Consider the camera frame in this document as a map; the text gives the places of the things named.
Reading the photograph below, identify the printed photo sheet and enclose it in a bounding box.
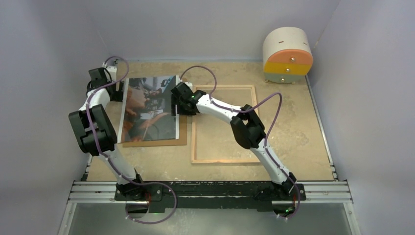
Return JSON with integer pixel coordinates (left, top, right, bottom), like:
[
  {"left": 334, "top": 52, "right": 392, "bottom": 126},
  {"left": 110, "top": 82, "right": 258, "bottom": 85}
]
[{"left": 118, "top": 75, "right": 180, "bottom": 143}]

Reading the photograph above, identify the wooden picture frame with glass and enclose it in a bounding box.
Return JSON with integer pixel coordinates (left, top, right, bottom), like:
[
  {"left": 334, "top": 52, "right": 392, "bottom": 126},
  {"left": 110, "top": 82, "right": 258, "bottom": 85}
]
[{"left": 191, "top": 85, "right": 260, "bottom": 165}]

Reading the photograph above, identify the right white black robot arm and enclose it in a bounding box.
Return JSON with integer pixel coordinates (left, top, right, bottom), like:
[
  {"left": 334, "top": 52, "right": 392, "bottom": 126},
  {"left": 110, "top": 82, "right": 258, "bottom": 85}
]
[{"left": 171, "top": 82, "right": 300, "bottom": 199}]

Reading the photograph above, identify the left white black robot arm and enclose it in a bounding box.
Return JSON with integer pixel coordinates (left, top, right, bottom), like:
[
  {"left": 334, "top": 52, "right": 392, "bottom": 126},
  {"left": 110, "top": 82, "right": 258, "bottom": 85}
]
[{"left": 69, "top": 67, "right": 146, "bottom": 200}]

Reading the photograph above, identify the round mini drawer cabinet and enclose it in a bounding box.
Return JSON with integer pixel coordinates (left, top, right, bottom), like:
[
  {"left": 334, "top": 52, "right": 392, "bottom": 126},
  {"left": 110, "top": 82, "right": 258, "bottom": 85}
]
[{"left": 262, "top": 27, "right": 314, "bottom": 84}]

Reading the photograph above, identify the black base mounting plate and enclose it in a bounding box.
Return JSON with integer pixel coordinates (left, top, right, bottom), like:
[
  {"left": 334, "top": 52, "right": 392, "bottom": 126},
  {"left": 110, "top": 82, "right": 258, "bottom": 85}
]
[{"left": 115, "top": 181, "right": 306, "bottom": 213}]

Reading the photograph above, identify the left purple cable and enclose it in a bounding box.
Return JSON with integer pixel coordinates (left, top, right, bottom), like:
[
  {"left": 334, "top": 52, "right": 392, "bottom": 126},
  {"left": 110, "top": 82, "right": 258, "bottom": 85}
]
[{"left": 85, "top": 55, "right": 178, "bottom": 225}]

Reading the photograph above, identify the purple cable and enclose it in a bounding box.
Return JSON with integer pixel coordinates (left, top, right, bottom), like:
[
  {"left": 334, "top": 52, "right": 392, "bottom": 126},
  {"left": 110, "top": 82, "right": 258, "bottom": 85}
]
[
  {"left": 180, "top": 65, "right": 301, "bottom": 221},
  {"left": 85, "top": 55, "right": 178, "bottom": 225}
]

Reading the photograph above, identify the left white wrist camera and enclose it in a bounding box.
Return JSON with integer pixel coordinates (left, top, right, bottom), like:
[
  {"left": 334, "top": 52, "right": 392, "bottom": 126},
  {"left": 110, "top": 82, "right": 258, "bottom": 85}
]
[{"left": 102, "top": 63, "right": 117, "bottom": 80}]

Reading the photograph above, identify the aluminium rail bar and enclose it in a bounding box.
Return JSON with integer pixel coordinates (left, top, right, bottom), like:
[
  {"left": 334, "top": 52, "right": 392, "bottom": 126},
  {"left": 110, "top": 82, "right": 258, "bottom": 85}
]
[{"left": 68, "top": 181, "right": 352, "bottom": 204}]

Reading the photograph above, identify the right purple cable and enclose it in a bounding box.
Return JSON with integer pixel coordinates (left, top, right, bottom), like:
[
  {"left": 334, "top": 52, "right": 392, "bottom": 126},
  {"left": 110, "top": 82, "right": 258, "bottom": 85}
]
[{"left": 180, "top": 65, "right": 301, "bottom": 221}]

